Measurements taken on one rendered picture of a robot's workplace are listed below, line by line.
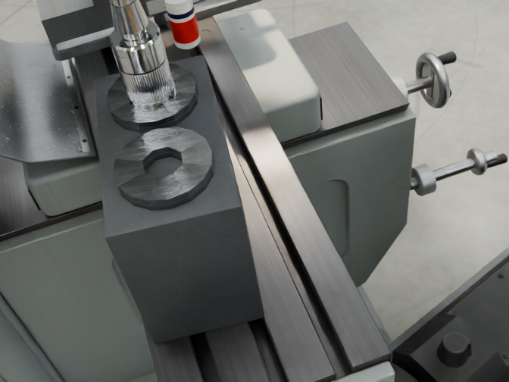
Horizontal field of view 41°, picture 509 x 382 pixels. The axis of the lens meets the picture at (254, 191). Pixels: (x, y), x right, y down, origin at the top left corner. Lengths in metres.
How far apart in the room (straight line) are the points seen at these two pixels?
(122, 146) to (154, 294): 0.14
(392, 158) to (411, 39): 1.39
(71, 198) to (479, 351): 0.68
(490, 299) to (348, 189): 0.33
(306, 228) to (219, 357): 0.18
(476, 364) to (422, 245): 0.91
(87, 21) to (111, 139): 0.46
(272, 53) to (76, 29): 0.34
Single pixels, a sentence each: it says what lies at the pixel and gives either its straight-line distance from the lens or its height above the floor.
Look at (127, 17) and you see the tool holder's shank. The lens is 0.61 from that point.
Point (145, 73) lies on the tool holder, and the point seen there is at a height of 1.20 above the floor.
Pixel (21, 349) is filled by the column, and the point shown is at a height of 0.50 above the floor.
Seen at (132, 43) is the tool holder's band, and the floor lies 1.23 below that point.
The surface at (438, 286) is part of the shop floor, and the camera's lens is 1.90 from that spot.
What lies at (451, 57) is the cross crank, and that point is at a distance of 1.41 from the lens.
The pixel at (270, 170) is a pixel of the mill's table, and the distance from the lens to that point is 0.85.
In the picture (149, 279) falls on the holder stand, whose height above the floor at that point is 1.07.
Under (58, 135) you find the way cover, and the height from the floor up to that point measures 0.90.
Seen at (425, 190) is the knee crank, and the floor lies 0.54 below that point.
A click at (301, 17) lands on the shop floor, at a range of 2.77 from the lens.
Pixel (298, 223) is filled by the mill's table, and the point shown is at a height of 0.96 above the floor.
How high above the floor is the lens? 1.58
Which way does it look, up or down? 49 degrees down
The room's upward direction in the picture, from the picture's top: 10 degrees counter-clockwise
